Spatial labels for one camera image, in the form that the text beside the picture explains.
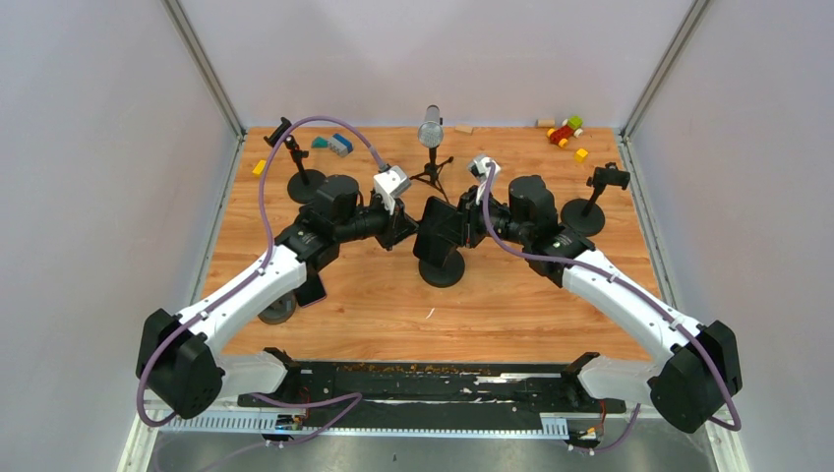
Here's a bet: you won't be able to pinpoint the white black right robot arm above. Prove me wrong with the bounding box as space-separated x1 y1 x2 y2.
465 171 743 434

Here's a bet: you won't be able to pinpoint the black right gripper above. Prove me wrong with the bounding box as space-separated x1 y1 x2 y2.
434 185 531 248

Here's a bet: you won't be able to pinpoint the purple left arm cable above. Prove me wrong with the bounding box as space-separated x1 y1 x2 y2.
135 115 398 472

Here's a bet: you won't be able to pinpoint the grey round stand base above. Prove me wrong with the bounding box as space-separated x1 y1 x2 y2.
258 294 297 325

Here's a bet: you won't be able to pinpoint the yellow toy cube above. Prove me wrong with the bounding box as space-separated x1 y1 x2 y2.
574 148 589 163

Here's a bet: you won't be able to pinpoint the black phone stand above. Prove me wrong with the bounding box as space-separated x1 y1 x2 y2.
264 117 327 204
418 250 465 288
562 162 630 236

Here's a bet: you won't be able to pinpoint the yellow toy brick left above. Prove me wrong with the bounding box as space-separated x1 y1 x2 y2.
252 159 267 177

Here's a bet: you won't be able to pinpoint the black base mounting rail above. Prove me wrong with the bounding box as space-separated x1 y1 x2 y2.
273 361 626 431

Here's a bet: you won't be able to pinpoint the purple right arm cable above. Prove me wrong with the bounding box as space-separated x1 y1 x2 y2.
480 162 745 455

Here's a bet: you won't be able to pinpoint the red toy brick car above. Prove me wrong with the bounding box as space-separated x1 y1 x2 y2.
546 115 583 148

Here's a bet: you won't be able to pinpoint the black smartphone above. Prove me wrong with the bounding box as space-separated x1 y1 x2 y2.
413 197 464 267
294 273 327 308

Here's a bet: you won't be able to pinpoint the blue grey toy bricks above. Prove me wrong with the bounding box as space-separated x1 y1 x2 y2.
327 133 353 157

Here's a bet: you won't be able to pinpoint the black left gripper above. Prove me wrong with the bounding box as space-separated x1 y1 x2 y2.
335 191 421 252

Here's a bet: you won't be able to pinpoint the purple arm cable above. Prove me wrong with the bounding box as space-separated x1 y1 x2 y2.
135 115 398 472
480 162 745 455

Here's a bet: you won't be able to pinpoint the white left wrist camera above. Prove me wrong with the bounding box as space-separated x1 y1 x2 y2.
373 166 411 215

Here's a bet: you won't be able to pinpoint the wooden rectangular block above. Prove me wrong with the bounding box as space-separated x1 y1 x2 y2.
454 125 474 136

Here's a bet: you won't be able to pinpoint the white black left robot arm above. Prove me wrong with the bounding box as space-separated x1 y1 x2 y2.
137 166 418 419

